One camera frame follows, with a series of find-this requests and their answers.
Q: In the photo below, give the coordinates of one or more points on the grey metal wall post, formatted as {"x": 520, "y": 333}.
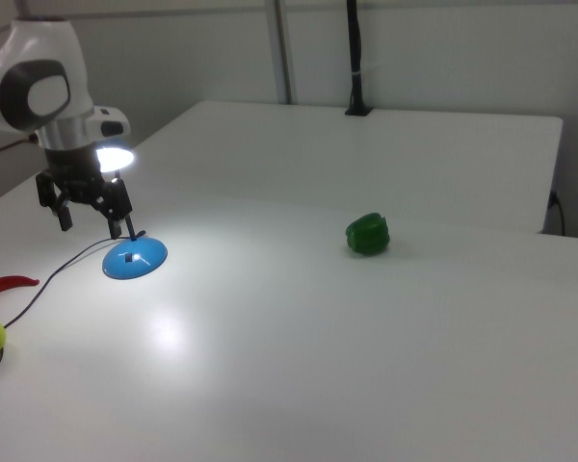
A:
{"x": 284, "y": 48}

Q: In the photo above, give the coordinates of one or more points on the blue desk lamp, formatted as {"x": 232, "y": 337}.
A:
{"x": 135, "y": 260}

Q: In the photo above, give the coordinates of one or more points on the red chili pepper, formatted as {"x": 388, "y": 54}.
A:
{"x": 5, "y": 284}

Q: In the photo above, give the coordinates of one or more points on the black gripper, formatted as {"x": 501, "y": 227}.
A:
{"x": 74, "y": 175}

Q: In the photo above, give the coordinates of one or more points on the slanted grey metal post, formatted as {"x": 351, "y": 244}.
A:
{"x": 23, "y": 7}

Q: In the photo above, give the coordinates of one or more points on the green bell pepper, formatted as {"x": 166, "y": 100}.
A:
{"x": 368, "y": 234}

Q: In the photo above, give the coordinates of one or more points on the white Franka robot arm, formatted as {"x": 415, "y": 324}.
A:
{"x": 34, "y": 82}

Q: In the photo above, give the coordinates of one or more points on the black pole with clamp base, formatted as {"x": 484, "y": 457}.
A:
{"x": 355, "y": 48}

